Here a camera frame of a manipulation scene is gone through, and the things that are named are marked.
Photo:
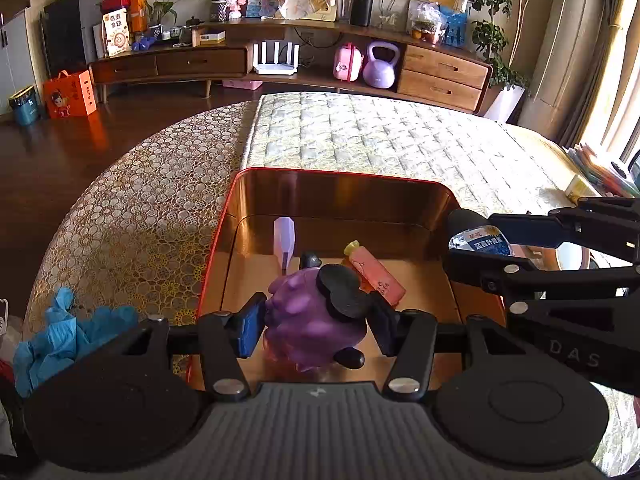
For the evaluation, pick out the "flat pink box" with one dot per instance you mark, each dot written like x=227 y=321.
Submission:
x=242 y=84

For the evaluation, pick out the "water bottle with blue label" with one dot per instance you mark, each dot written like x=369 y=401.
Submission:
x=482 y=245

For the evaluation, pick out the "purple kettlebell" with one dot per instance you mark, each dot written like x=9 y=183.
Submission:
x=380 y=72

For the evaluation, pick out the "small white plastic bottle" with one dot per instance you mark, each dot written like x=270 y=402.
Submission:
x=284 y=237

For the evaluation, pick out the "blue dumbbell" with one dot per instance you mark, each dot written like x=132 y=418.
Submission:
x=142 y=43

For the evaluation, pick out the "red and orange gift box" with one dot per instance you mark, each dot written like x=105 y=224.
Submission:
x=132 y=10

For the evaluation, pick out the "purple toy with black ears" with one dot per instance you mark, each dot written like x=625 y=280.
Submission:
x=305 y=320

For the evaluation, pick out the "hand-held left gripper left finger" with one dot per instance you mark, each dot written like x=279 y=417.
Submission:
x=250 y=327

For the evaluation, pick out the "teal bin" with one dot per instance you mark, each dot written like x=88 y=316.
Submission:
x=24 y=107

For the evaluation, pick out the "beige curtain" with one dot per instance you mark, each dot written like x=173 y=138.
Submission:
x=570 y=35

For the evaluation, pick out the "orange gift bag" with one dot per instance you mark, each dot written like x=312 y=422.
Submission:
x=67 y=97

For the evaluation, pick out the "black refrigerator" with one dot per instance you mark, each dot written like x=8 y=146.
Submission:
x=65 y=35

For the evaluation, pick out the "white and yellow box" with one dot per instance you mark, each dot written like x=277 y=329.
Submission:
x=210 y=36

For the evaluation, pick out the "quilted pale mattress pad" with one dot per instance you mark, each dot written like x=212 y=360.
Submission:
x=375 y=135

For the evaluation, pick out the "pink tube with yellow cap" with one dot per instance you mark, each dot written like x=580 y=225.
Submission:
x=377 y=275

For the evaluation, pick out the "clear bag of fruit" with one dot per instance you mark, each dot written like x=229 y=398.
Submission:
x=425 y=22

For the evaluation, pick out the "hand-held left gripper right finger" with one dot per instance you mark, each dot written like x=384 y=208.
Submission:
x=381 y=327

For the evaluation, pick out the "dark teapot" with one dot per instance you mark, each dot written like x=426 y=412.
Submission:
x=190 y=32

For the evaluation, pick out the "white tall cabinet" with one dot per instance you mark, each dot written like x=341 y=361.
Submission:
x=15 y=60

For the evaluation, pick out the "blue gloves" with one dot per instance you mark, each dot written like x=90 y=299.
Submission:
x=55 y=345

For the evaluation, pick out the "stack of books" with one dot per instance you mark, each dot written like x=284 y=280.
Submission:
x=597 y=167

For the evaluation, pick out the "wooden media cabinet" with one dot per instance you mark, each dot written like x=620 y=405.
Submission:
x=200 y=62

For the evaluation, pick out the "glass vase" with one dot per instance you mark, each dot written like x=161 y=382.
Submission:
x=345 y=7

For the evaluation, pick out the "pink toy case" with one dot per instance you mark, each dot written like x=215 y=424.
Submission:
x=347 y=62

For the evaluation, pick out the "red metal tin box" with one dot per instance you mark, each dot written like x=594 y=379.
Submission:
x=350 y=200

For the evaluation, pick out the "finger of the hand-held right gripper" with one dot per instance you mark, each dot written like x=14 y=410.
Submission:
x=520 y=227
x=475 y=270

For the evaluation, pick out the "small green potted plant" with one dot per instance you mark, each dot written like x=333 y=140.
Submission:
x=162 y=10

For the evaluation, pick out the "white planter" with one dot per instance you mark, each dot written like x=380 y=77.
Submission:
x=505 y=105

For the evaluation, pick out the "white router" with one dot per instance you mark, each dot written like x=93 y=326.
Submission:
x=275 y=57

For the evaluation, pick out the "black speaker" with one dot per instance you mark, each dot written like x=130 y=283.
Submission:
x=361 y=10

